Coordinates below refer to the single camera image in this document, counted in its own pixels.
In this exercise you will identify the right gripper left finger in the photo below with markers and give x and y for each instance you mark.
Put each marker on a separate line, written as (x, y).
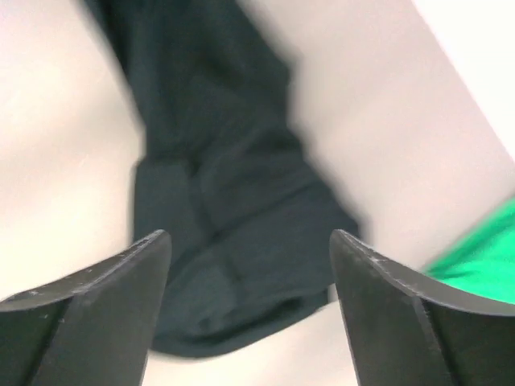
(91, 328)

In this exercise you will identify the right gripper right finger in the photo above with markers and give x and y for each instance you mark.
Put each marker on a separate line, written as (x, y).
(407, 329)

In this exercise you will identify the black t shirt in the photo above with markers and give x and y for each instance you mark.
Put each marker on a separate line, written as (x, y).
(223, 174)

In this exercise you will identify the green folded t shirt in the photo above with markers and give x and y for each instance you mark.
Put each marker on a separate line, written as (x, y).
(482, 263)

